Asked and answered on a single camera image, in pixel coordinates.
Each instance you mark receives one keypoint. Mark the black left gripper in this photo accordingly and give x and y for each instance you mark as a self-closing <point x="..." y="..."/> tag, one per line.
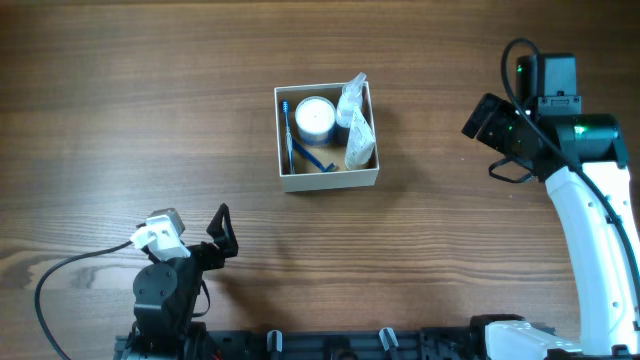
<point x="214" y="257"/>

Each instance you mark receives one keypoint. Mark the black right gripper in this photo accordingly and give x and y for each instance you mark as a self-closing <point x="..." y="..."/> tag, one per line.
<point x="499" y="111"/>

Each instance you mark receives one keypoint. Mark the blue disposable razor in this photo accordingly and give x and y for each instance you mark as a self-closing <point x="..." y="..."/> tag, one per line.
<point x="312" y="159"/>

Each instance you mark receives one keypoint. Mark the white squeeze tube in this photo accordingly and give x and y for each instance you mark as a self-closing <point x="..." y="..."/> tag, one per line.
<point x="361" y="142"/>

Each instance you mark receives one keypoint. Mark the clear spray bottle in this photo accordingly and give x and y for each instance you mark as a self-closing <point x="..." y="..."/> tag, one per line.
<point x="351" y="98"/>

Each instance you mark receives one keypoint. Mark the blue white toothbrush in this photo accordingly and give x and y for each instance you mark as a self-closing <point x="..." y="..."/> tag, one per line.
<point x="288" y="136"/>

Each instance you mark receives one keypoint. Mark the cotton swab tub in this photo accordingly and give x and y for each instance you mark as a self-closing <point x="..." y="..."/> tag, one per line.
<point x="315" y="117"/>

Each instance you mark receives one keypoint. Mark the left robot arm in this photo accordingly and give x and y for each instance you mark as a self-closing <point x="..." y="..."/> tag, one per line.
<point x="166" y="290"/>

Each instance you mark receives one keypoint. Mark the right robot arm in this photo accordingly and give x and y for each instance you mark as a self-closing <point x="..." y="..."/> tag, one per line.
<point x="583" y="162"/>

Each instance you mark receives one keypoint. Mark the white cardboard box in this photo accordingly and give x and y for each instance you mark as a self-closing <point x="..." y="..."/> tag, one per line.
<point x="307" y="176"/>

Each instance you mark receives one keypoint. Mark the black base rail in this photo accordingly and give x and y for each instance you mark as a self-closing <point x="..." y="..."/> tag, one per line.
<point x="450" y="343"/>

